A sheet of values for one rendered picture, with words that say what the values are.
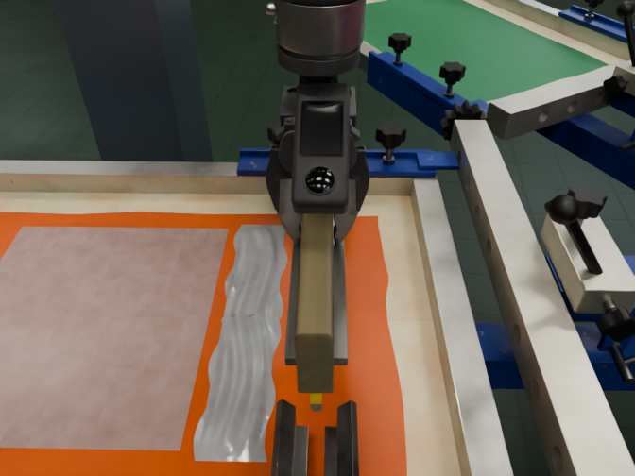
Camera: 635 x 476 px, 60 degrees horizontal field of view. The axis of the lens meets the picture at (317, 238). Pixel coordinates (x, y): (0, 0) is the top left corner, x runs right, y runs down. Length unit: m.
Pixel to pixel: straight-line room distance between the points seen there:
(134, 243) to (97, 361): 0.20
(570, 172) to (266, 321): 2.35
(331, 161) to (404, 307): 0.29
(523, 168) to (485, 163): 2.01
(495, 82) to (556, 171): 1.63
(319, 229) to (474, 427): 0.24
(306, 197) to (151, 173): 0.48
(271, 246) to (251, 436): 0.28
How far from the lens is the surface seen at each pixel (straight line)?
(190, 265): 0.76
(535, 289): 0.63
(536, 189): 2.70
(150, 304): 0.72
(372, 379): 0.63
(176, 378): 0.64
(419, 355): 0.65
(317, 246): 0.50
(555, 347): 0.59
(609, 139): 1.19
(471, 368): 0.61
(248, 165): 0.85
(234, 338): 0.66
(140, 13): 1.06
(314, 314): 0.44
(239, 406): 0.60
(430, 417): 0.61
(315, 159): 0.45
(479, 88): 1.23
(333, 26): 0.45
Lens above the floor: 1.47
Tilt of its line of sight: 41 degrees down
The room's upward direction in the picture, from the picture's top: straight up
